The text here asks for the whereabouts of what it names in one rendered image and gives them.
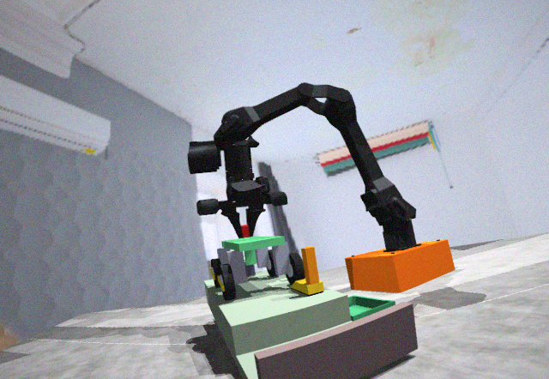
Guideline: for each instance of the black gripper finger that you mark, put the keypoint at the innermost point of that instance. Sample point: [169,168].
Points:
[251,219]
[234,218]

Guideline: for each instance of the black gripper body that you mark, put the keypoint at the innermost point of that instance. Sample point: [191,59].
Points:
[212,206]

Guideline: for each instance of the green tray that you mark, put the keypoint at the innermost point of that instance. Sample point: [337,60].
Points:
[355,309]
[375,304]

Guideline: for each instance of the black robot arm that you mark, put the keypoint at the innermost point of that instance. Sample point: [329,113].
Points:
[381,198]

